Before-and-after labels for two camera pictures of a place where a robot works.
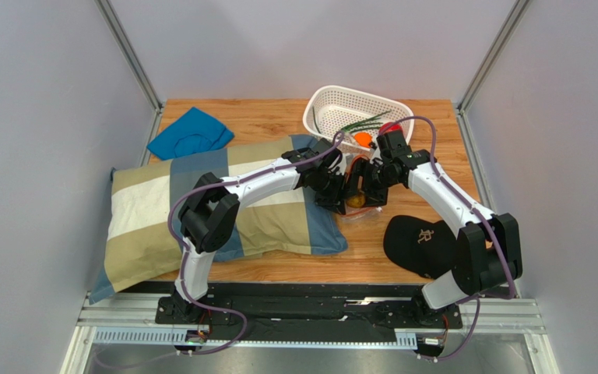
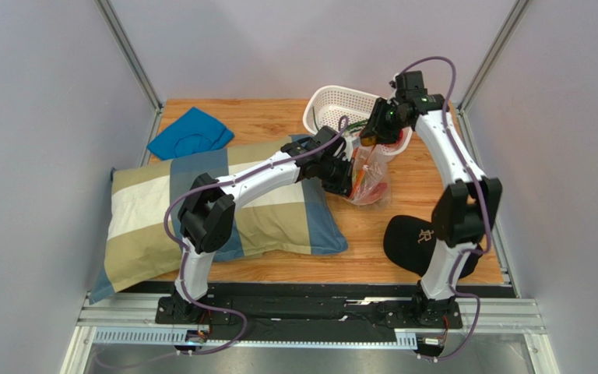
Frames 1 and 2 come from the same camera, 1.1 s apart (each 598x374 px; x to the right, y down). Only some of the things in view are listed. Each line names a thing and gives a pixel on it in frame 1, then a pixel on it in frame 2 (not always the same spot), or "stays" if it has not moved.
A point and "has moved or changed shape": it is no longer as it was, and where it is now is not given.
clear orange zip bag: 355,206 has moved or changed shape
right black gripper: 370,192 -> 376,131
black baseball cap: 428,248 stays
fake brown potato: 356,201 -> 368,141
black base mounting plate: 310,313 stays
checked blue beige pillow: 283,221 stays
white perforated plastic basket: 331,109 stays
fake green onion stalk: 364,123 stays
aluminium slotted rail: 164,336 stays
